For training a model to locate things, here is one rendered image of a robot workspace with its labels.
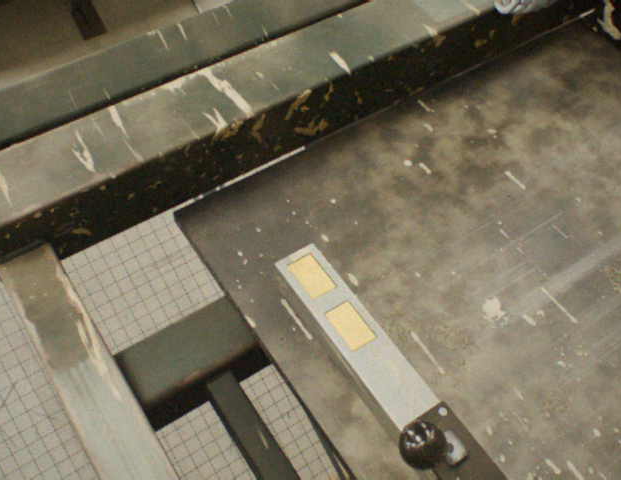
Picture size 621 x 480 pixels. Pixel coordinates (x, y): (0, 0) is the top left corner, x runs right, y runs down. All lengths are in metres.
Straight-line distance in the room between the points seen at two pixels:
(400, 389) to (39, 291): 0.37
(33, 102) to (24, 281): 0.60
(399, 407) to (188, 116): 0.39
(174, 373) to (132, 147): 0.25
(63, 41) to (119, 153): 4.93
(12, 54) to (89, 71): 4.34
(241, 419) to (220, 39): 0.83
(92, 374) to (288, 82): 0.40
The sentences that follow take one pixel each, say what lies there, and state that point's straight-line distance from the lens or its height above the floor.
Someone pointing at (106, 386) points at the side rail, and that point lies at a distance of 0.71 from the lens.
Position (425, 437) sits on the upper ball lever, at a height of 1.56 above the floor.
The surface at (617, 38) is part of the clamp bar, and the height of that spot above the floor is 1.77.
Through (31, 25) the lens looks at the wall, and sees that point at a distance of 5.77.
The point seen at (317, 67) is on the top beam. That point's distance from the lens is 0.88.
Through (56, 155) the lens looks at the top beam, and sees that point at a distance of 0.82.
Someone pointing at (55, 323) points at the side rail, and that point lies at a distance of 0.75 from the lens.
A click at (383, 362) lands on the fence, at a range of 0.72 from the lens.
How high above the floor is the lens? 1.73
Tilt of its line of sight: level
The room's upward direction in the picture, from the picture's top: 28 degrees counter-clockwise
